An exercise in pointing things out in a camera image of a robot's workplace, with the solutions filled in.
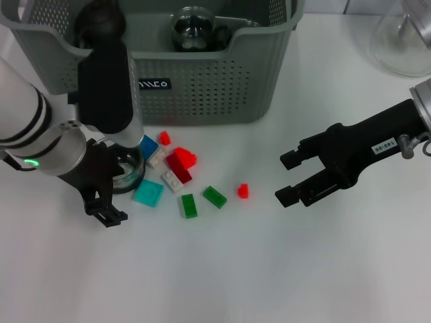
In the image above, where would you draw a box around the blue toy brick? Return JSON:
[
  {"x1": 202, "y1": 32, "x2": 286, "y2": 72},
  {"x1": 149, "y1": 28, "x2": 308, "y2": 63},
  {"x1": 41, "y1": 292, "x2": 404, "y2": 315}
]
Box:
[{"x1": 139, "y1": 134, "x2": 159, "y2": 163}]

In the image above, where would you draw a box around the grey perforated plastic storage bin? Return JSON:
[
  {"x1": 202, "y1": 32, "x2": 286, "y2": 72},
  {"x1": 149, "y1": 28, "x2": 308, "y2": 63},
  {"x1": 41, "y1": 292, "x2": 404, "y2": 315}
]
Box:
[{"x1": 0, "y1": 0, "x2": 306, "y2": 127}]

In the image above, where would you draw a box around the cyan flat toy brick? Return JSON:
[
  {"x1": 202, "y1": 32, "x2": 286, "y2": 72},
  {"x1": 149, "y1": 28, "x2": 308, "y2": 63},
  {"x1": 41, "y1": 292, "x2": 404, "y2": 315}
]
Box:
[{"x1": 133, "y1": 178, "x2": 165, "y2": 207}]

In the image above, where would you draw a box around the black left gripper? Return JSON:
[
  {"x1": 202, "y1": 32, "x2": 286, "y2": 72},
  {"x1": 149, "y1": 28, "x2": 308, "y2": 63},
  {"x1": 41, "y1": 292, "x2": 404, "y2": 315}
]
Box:
[{"x1": 58, "y1": 139, "x2": 129, "y2": 230}]

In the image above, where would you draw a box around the large bright red toy brick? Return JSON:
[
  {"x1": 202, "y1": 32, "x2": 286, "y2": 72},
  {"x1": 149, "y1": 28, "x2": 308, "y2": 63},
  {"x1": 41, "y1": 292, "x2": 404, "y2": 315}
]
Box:
[{"x1": 173, "y1": 146, "x2": 199, "y2": 171}]

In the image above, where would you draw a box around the right gripper cable with plug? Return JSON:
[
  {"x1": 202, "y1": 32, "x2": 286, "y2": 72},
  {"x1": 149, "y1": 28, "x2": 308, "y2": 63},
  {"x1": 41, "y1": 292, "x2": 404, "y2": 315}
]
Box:
[{"x1": 398, "y1": 133, "x2": 431, "y2": 159}]

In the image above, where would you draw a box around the green toy brick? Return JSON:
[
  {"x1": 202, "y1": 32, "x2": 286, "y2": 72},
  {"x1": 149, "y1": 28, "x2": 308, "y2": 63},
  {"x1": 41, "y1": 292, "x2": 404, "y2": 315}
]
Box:
[
  {"x1": 202, "y1": 185, "x2": 228, "y2": 209},
  {"x1": 180, "y1": 193, "x2": 199, "y2": 219}
]

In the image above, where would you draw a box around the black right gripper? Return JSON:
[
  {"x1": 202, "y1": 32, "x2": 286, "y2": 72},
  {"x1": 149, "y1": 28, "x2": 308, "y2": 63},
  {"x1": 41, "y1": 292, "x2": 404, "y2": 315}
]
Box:
[{"x1": 274, "y1": 98, "x2": 429, "y2": 209}]

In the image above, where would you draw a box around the white toy brick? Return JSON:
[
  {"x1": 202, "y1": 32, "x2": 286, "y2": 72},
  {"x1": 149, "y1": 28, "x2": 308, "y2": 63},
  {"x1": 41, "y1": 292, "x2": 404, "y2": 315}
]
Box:
[
  {"x1": 160, "y1": 170, "x2": 185, "y2": 192},
  {"x1": 146, "y1": 147, "x2": 171, "y2": 169}
]

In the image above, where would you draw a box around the black round teapot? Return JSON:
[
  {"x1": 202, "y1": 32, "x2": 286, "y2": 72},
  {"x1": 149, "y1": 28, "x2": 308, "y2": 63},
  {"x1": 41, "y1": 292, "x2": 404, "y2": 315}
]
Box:
[{"x1": 73, "y1": 0, "x2": 127, "y2": 48}]

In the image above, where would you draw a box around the dark red toy brick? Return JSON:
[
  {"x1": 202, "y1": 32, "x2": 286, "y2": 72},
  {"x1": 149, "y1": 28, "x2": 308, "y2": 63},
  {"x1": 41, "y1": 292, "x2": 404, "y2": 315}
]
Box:
[{"x1": 166, "y1": 153, "x2": 193, "y2": 184}]

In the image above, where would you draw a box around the clear glass carafe black handle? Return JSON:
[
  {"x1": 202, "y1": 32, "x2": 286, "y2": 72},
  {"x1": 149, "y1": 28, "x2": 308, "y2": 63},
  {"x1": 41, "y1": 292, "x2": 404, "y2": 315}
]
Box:
[{"x1": 369, "y1": 0, "x2": 431, "y2": 77}]

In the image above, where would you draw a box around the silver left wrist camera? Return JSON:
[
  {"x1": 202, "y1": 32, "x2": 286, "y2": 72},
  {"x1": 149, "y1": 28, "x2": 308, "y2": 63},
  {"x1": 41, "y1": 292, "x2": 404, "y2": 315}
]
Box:
[{"x1": 76, "y1": 36, "x2": 146, "y2": 149}]

